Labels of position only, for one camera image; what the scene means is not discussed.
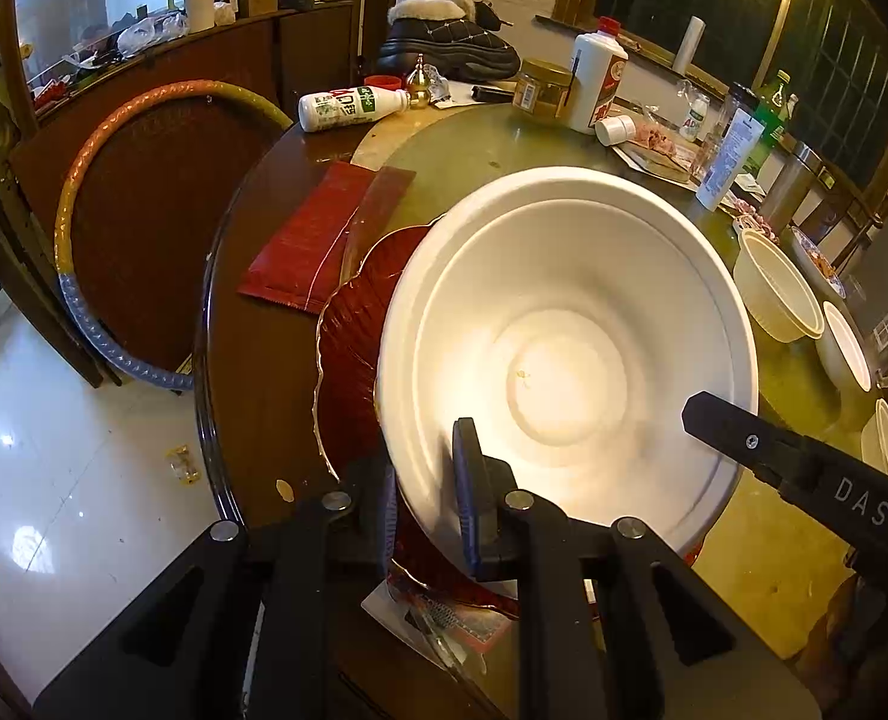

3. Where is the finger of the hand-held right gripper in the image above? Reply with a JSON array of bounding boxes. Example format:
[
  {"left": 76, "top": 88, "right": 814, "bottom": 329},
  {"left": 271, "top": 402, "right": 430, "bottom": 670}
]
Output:
[{"left": 682, "top": 390, "right": 824, "bottom": 500}]

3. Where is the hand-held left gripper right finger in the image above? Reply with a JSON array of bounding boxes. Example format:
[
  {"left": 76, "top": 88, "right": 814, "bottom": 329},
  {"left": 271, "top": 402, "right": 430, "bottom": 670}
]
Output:
[{"left": 451, "top": 416, "right": 824, "bottom": 720}]

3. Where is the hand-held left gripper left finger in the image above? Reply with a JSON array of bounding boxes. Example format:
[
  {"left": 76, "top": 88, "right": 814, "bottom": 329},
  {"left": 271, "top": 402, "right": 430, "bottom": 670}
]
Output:
[{"left": 31, "top": 457, "right": 401, "bottom": 720}]

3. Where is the cream plastic bowl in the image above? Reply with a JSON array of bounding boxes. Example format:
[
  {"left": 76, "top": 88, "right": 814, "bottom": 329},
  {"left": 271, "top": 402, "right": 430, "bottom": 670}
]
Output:
[{"left": 733, "top": 229, "right": 827, "bottom": 343}]

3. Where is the red scalloped plate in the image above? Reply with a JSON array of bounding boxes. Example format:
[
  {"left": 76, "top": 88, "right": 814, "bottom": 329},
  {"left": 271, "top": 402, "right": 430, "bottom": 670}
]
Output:
[{"left": 313, "top": 223, "right": 711, "bottom": 620}]

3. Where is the large white foam bowl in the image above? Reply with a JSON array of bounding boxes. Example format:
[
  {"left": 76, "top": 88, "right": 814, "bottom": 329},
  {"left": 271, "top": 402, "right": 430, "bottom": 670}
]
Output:
[{"left": 375, "top": 165, "right": 760, "bottom": 565}]

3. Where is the small white bowl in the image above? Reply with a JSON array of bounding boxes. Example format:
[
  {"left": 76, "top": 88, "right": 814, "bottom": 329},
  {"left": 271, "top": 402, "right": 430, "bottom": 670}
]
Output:
[
  {"left": 815, "top": 300, "right": 875, "bottom": 392},
  {"left": 860, "top": 397, "right": 888, "bottom": 485}
]

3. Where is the clear plastic wrapper red print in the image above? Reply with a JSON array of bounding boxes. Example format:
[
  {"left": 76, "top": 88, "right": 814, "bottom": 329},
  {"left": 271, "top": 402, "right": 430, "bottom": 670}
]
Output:
[{"left": 361, "top": 577, "right": 514, "bottom": 662}]

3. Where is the patterned plate with food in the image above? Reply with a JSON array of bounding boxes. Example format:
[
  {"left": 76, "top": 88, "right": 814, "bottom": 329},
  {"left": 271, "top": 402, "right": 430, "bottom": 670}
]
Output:
[{"left": 789, "top": 225, "right": 847, "bottom": 298}]

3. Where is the yellow wrapper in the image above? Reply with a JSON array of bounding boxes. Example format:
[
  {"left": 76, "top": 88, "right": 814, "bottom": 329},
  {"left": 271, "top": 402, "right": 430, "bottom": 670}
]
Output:
[{"left": 165, "top": 446, "right": 202, "bottom": 485}]

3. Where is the steel tumbler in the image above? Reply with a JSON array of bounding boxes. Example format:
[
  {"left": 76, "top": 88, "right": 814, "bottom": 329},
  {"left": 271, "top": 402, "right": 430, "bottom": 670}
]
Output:
[{"left": 759, "top": 142, "right": 824, "bottom": 230}]

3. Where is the white squeeze tube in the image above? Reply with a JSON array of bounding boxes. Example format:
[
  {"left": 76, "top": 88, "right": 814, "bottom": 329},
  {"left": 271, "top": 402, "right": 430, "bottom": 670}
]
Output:
[{"left": 695, "top": 109, "right": 767, "bottom": 212}]

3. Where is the book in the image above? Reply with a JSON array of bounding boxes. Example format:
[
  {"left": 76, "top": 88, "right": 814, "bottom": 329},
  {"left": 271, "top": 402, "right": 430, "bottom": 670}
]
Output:
[{"left": 613, "top": 139, "right": 698, "bottom": 182}]

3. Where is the red flat packet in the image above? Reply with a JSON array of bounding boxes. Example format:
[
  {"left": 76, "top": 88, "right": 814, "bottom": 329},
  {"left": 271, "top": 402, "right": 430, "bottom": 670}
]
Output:
[{"left": 235, "top": 161, "right": 376, "bottom": 314}]

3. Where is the pink crumpled cloth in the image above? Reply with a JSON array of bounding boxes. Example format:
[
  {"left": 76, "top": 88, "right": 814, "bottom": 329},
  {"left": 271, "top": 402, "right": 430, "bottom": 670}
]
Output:
[{"left": 631, "top": 120, "right": 686, "bottom": 156}]

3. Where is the green glass bottle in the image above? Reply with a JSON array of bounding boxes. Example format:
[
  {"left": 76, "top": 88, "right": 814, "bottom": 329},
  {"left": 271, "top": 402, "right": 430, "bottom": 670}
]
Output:
[{"left": 751, "top": 70, "right": 798, "bottom": 166}]

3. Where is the small white cup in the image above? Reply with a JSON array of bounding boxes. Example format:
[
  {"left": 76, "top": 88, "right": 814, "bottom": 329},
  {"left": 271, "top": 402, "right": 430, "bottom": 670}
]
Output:
[{"left": 594, "top": 115, "right": 638, "bottom": 148}]

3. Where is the clear bottle black cap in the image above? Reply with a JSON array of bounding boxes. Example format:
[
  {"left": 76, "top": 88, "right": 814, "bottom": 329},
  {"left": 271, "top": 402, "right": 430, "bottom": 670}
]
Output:
[{"left": 724, "top": 82, "right": 761, "bottom": 121}]

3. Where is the glass turntable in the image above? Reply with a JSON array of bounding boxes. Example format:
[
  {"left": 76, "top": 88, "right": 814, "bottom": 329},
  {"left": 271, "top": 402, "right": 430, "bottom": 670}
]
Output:
[{"left": 350, "top": 99, "right": 888, "bottom": 620}]

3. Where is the round wooden tabletop board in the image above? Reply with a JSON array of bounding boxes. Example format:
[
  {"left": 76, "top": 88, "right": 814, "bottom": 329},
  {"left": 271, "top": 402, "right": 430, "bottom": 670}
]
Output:
[{"left": 9, "top": 94, "right": 295, "bottom": 391}]

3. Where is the white liquor bottle red cap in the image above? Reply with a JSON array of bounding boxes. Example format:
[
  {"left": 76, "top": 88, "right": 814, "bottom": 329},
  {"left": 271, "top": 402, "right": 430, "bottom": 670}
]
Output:
[{"left": 564, "top": 16, "right": 632, "bottom": 137}]

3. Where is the white paper roll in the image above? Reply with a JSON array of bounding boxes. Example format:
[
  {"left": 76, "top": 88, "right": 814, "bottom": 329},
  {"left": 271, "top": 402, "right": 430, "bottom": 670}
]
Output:
[{"left": 672, "top": 15, "right": 708, "bottom": 75}]

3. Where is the jar with gold lid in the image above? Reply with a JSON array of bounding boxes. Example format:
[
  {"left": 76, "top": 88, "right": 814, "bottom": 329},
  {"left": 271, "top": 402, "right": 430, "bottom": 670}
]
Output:
[{"left": 513, "top": 58, "right": 581, "bottom": 124}]

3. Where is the white milk bottle green label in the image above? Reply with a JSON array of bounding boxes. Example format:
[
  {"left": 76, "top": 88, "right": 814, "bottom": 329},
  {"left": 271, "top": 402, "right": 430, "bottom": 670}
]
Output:
[{"left": 298, "top": 86, "right": 412, "bottom": 134}]

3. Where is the small gold perfume bottle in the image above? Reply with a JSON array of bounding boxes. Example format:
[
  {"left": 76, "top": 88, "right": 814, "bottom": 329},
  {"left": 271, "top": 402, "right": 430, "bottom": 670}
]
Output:
[{"left": 405, "top": 54, "right": 434, "bottom": 113}]

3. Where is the multicoloured hula hoop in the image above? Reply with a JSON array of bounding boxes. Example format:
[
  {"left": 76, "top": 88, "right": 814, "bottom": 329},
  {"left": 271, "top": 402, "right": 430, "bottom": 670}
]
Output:
[{"left": 54, "top": 79, "right": 296, "bottom": 392}]

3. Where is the black fur-lined boot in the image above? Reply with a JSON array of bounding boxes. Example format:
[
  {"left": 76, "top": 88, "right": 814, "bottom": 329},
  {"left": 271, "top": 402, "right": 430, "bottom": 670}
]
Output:
[{"left": 375, "top": 0, "right": 524, "bottom": 85}]

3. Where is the wooden sideboard cabinet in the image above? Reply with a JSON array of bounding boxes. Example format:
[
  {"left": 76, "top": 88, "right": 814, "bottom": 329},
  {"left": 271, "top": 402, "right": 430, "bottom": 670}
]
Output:
[{"left": 9, "top": 0, "right": 359, "bottom": 188}]

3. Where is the white plastic bag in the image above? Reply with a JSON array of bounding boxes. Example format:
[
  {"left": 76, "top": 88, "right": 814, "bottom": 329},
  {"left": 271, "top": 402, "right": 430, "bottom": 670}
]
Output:
[{"left": 118, "top": 11, "right": 191, "bottom": 54}]

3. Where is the large etched mirror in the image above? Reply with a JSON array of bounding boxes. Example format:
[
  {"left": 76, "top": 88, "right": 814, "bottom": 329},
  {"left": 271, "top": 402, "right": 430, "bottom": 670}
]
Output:
[{"left": 13, "top": 0, "right": 374, "bottom": 95}]

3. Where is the pink bead string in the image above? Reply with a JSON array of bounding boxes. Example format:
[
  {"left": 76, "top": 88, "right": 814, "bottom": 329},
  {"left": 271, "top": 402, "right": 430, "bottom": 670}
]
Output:
[{"left": 733, "top": 199, "right": 780, "bottom": 242}]

